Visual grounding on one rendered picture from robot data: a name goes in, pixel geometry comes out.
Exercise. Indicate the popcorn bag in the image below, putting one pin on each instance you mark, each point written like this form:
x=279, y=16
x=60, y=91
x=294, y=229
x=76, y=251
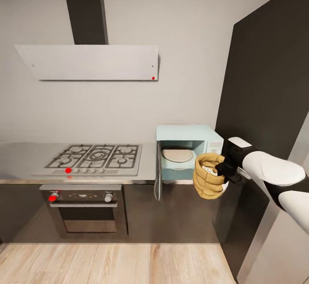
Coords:
x=208, y=185

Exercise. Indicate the microwave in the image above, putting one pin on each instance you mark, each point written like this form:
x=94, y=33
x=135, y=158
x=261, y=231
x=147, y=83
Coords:
x=179, y=146

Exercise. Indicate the burner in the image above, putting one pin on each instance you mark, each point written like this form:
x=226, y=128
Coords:
x=91, y=159

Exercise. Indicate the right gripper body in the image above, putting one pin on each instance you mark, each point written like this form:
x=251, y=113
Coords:
x=229, y=172

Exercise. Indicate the range hood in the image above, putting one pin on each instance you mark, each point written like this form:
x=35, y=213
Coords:
x=90, y=57

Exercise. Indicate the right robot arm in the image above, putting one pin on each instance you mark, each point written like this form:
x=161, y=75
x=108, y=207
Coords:
x=284, y=182

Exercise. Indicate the oven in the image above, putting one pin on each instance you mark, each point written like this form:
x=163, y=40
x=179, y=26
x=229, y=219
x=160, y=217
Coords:
x=87, y=211

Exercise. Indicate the fridge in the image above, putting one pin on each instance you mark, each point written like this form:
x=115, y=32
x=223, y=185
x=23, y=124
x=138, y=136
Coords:
x=265, y=101

